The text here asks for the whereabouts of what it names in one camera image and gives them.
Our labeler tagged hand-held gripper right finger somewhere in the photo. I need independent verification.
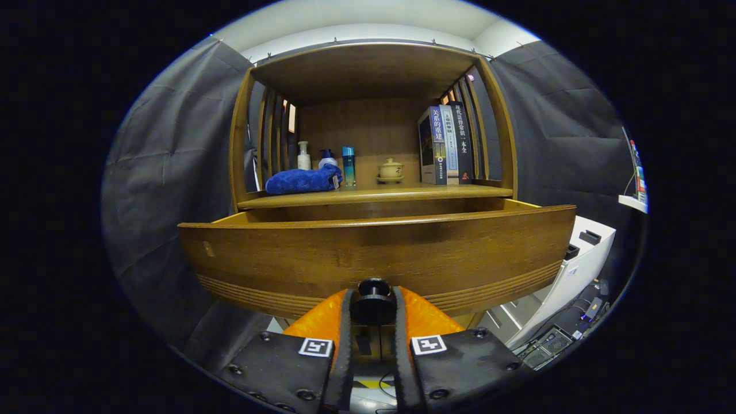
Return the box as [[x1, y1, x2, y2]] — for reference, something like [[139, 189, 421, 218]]
[[393, 286, 535, 412]]

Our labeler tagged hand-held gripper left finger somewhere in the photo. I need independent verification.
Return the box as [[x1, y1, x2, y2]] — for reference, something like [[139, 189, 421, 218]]
[[218, 287, 354, 413]]

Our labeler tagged brown wooden drawer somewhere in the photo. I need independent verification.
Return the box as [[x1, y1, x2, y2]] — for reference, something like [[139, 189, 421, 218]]
[[177, 198, 577, 325]]

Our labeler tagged white low cabinet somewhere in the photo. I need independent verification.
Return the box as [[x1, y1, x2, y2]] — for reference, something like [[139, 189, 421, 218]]
[[480, 216, 617, 348]]

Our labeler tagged wooden countertop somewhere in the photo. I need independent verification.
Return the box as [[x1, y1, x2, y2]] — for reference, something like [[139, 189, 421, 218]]
[[237, 181, 513, 209]]

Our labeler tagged brown wooden cabinet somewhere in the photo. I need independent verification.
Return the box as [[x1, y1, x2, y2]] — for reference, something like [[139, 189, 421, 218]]
[[228, 41, 518, 363]]

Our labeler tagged folded blue towel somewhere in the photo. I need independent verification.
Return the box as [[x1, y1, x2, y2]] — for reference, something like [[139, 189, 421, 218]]
[[265, 164, 344, 196]]

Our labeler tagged beige lidded teacup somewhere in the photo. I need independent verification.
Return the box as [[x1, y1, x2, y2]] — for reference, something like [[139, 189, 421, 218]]
[[377, 158, 405, 185]]

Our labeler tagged blue spine book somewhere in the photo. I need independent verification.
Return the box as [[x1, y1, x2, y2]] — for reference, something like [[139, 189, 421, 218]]
[[418, 106, 448, 185]]

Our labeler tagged pale spine book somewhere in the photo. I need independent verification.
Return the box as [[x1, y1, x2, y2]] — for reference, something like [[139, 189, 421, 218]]
[[440, 104, 461, 185]]

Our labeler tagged black backdrop cloth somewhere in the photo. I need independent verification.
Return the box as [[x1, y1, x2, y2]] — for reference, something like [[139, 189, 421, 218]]
[[101, 37, 642, 369]]

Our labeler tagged white side table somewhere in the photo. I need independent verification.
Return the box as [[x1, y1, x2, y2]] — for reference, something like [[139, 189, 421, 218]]
[[618, 194, 649, 214]]

